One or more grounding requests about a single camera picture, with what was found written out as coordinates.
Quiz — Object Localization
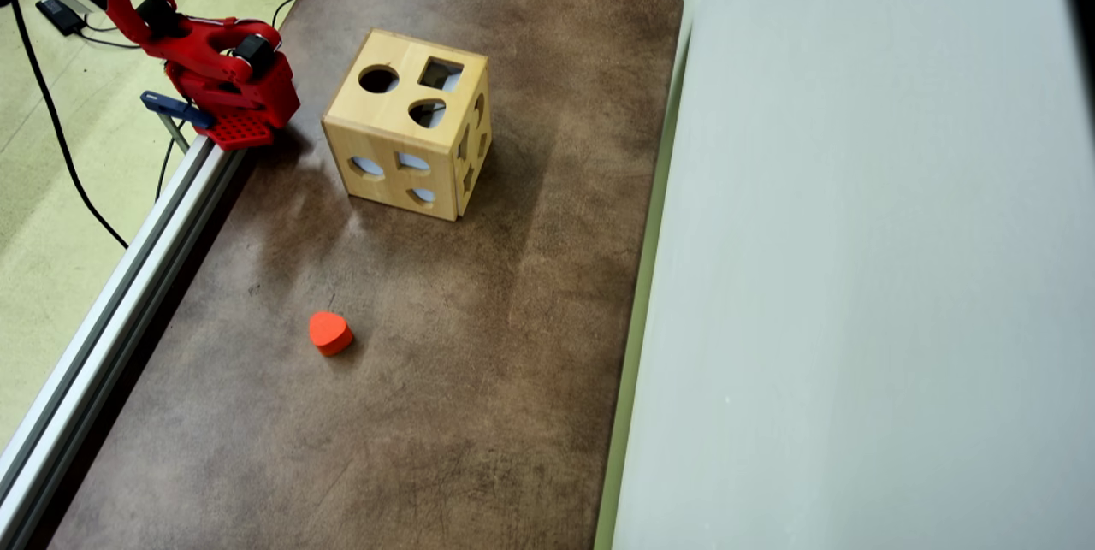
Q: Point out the wooden shape sorter box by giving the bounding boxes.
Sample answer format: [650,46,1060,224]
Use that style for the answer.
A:
[321,27,494,223]

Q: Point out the black power adapter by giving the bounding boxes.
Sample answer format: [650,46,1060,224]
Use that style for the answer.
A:
[35,0,87,37]

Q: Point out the blue clamp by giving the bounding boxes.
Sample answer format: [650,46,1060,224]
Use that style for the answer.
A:
[140,91,216,154]

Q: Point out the orange rounded triangle block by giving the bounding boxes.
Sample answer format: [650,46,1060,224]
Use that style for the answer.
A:
[308,310,354,358]

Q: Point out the thin black adapter cable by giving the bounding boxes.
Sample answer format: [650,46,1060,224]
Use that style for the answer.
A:
[79,13,143,51]

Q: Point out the thick black camera cable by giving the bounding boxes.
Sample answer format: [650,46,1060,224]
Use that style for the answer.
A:
[3,0,131,250]

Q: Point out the thin black hanging cable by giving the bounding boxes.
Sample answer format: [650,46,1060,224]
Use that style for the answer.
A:
[155,138,175,202]

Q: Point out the aluminium rail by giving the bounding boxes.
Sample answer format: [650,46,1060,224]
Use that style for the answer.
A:
[0,136,249,550]

